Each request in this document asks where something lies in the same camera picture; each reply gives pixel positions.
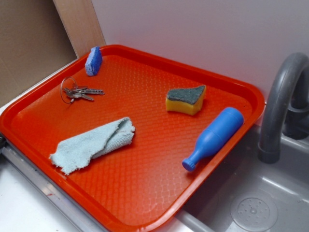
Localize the orange plastic tray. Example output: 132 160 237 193
0 45 264 232

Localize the silver key bunch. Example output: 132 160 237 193
62 87 105 103

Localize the light blue cloth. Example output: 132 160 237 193
50 117 135 175

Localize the blue plastic toy bottle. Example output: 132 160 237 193
182 107 244 172

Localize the clear key ring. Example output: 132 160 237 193
60 76 80 105

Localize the grey toy sink basin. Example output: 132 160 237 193
176 126 309 232

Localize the blue sponge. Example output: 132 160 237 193
85 46 103 76

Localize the yellow sponge green scrub top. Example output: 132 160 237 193
166 85 207 116

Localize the brown cardboard panel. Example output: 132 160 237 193
0 0 76 106

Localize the grey toy faucet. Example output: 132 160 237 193
258 53 309 164

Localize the wooden board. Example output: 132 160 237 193
54 0 106 58

